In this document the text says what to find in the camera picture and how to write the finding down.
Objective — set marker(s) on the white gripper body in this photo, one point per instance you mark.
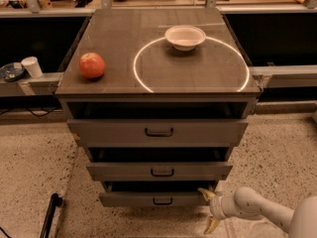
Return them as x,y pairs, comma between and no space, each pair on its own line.
216,206

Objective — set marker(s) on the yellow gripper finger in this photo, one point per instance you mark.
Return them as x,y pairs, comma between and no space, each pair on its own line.
212,224
207,194

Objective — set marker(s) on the grey bottom drawer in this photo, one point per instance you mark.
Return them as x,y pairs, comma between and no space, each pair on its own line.
147,199

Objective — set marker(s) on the grey drawer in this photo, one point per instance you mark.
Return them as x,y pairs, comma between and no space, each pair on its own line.
158,133
159,171
147,199

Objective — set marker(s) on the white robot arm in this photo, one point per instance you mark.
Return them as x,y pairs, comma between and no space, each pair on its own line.
246,203

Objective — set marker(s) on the grey middle drawer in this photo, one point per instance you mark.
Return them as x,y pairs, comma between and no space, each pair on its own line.
159,171

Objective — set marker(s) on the grey drawer cabinet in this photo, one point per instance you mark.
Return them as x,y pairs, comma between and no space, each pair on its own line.
145,77

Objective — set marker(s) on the grey top drawer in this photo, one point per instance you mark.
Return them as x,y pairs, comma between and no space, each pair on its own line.
158,133

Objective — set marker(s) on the black bar on floor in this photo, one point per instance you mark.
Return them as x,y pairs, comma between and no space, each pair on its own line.
55,201

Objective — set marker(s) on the white bowl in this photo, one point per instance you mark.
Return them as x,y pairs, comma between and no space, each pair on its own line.
185,38

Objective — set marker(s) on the red apple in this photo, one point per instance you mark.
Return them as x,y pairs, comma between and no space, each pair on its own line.
91,65

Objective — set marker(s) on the white paper cup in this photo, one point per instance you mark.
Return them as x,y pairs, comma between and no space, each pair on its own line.
32,66

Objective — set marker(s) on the dark blue plate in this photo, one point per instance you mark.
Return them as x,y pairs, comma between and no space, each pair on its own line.
12,71

